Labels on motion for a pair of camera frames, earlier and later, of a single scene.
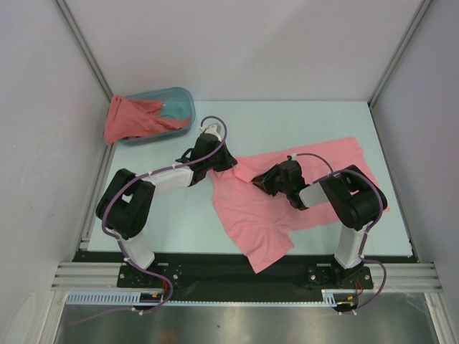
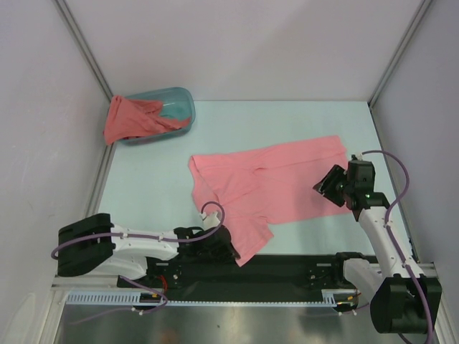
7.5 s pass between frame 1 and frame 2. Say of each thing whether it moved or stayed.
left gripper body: moved
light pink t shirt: moved
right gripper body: moved
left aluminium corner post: stayed
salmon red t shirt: stayed
